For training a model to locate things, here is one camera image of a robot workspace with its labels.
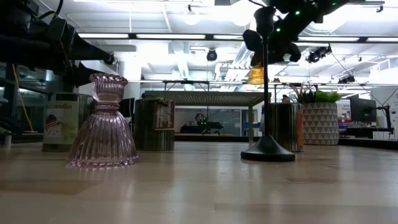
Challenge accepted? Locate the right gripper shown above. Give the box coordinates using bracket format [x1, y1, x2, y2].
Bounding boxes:
[242, 7, 315, 65]

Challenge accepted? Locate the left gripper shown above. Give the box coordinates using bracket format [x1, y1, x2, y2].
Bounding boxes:
[46, 16, 112, 88]

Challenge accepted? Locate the amber glass candle holder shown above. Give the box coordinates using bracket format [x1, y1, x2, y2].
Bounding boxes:
[248, 64, 266, 85]

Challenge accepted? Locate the candle tin white green label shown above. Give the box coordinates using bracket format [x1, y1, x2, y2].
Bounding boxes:
[42, 92, 96, 152]

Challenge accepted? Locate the pink glass candle holder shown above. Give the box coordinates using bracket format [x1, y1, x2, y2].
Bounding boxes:
[66, 73, 139, 168]

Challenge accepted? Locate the candle tin orange label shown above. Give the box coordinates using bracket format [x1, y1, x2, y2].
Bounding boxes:
[269, 102, 305, 152]

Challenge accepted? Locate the candle tin brown label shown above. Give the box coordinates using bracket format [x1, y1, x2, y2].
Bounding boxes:
[133, 97, 176, 152]

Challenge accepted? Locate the black metal candlestick holder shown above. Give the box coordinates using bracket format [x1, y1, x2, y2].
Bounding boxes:
[241, 6, 296, 162]

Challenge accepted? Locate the black ceiling spotlight cluster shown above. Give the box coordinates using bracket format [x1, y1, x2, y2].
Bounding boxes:
[305, 45, 333, 64]

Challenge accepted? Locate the black computer monitor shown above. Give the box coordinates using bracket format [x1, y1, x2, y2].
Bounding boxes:
[349, 95, 378, 124]
[119, 98, 136, 119]

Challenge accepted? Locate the mint perforated metal shelf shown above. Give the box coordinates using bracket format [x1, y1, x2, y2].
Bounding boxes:
[142, 90, 272, 144]

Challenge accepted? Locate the round white ceiling lamp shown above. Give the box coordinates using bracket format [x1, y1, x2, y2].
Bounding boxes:
[183, 9, 200, 26]

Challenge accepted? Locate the long ceiling strip light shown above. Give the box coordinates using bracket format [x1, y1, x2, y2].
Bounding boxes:
[77, 32, 398, 44]

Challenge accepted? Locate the succulent in triangle-patterned pot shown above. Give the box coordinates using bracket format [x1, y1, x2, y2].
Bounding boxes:
[290, 83, 343, 146]

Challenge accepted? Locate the black office desk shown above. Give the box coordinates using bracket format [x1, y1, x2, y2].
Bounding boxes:
[338, 126, 396, 140]

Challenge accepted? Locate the yellow cable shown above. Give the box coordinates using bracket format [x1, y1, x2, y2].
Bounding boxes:
[11, 63, 34, 133]

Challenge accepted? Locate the black aluminium table frame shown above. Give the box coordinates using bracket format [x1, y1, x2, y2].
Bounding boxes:
[0, 132, 398, 152]

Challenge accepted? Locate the small white post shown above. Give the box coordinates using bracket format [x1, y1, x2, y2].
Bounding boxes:
[1, 132, 13, 147]

